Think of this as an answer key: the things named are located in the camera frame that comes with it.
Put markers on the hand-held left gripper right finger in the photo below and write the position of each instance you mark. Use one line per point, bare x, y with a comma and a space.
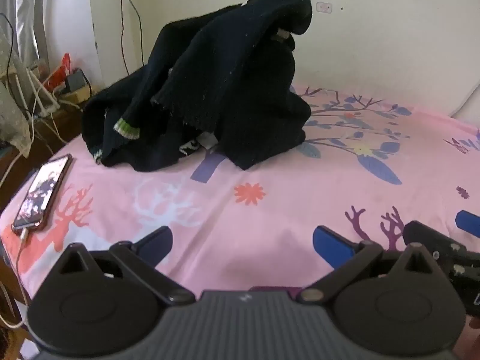
332, 245

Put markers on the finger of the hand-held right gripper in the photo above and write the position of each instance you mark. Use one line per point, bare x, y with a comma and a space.
469, 225
423, 234

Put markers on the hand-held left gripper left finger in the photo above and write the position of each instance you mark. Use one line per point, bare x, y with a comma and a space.
155, 245

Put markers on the dark knit sweater green stripes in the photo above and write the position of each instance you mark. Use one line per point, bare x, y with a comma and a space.
232, 82

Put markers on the pink printed bed sheet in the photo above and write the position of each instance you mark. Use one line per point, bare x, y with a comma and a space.
262, 213

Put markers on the smartphone with red case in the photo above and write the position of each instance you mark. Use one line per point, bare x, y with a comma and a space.
41, 195

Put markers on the wooden nightstand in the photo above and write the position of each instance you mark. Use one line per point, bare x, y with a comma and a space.
48, 135

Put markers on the black charger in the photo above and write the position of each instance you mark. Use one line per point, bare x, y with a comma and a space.
76, 80

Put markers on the lace cloth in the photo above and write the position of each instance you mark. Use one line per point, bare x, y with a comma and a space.
11, 116

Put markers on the red packet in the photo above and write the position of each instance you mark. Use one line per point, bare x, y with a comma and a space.
60, 71

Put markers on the grey curtain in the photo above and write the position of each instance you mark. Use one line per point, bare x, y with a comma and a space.
22, 7

